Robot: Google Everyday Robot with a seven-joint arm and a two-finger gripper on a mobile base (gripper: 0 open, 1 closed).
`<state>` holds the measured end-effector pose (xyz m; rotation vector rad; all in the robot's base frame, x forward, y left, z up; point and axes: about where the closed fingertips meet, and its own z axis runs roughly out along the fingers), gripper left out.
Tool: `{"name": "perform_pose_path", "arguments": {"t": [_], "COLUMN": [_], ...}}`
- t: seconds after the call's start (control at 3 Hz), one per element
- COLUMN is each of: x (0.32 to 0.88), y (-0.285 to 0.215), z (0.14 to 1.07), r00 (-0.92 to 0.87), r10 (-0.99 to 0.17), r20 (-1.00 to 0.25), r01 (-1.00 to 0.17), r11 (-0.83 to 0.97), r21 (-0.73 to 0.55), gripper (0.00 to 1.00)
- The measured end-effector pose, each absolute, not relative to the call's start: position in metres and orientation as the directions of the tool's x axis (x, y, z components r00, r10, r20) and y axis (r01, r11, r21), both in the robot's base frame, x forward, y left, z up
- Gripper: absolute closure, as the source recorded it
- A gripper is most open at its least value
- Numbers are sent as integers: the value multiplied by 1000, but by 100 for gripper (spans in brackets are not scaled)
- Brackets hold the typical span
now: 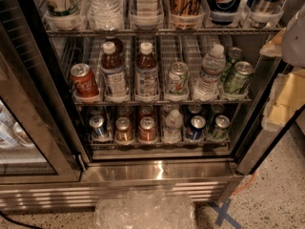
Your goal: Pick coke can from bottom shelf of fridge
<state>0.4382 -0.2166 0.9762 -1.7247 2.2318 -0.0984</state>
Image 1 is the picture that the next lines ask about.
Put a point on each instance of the clear plastic bag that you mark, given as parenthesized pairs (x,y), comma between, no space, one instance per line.
(145,210)

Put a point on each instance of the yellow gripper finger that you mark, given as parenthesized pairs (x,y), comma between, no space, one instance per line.
(287,95)
(273,47)

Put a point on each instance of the blue tape cross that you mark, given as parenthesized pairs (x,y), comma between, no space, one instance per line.
(222,214)

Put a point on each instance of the green soda can rear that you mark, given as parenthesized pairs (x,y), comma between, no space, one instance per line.
(234,55)

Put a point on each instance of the clear water bottle top shelf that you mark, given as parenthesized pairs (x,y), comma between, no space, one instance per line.
(105,15)

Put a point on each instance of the blue pepsi can top shelf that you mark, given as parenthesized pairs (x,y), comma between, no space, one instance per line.
(223,12)

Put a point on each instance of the brown tea bottle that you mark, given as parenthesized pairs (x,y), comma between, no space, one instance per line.
(113,70)
(146,71)

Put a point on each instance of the white green soda can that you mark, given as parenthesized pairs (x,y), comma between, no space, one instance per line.
(177,78)

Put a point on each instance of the orange-brown can bottom shelf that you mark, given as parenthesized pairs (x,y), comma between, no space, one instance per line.
(123,129)

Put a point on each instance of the brown tea bottle right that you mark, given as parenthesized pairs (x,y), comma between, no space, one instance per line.
(146,71)

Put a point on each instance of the blue pepsi can shelf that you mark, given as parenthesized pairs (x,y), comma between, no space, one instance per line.
(223,12)
(195,127)

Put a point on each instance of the blue pepsi can bottom shelf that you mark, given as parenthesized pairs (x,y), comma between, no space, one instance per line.
(195,127)

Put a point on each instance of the clear water bottle shelf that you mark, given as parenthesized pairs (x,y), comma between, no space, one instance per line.
(105,15)
(212,66)
(173,125)

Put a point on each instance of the green soda can front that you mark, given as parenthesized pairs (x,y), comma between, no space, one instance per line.
(239,78)

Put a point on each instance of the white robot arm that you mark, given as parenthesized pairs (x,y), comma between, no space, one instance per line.
(293,42)

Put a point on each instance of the white bottle top shelf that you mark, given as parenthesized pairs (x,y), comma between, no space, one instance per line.
(146,14)

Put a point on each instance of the clear water bottle bottom shelf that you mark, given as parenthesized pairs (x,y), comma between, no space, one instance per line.
(173,125)

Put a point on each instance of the clear water bottle middle shelf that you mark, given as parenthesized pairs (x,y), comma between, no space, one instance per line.
(212,66)

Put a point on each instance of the red coca-cola can middle shelf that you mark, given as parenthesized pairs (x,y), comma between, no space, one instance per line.
(83,80)

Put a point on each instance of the green can bottom shelf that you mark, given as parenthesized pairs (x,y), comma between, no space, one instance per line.
(220,127)

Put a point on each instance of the red coke can bottom shelf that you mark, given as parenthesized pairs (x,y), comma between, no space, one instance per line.
(147,129)

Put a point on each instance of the fridge glass door left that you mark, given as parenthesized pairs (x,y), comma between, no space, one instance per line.
(49,159)

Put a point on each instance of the stainless steel fridge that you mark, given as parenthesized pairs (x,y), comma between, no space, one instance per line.
(205,170)

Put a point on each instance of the blue can bottom left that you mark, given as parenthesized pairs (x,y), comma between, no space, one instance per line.
(99,126)

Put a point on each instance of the brown tea bottle left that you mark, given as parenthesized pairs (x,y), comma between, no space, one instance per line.
(113,70)

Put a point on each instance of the blue silver can top shelf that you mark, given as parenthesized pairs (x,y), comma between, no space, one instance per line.
(265,0)

